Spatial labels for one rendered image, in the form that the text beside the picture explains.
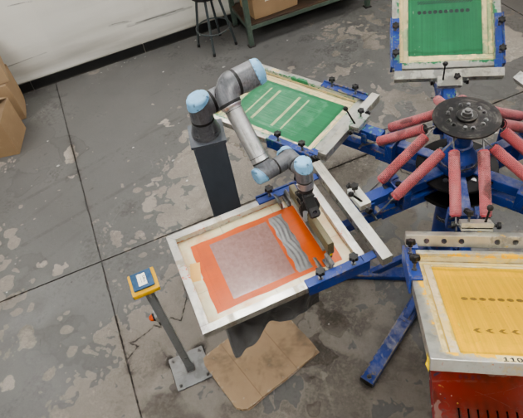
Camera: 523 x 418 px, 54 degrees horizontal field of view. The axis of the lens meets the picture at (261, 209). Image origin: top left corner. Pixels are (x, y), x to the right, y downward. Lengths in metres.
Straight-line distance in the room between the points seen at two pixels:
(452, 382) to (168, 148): 3.29
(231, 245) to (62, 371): 1.56
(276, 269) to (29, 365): 1.93
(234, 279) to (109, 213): 2.05
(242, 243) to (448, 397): 1.13
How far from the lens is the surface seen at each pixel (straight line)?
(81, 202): 4.44
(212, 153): 2.71
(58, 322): 3.80
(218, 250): 2.49
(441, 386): 1.97
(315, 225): 2.32
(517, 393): 2.01
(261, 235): 2.50
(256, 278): 2.36
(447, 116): 2.54
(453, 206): 2.39
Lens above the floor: 2.90
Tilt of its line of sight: 48 degrees down
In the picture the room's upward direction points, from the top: 11 degrees counter-clockwise
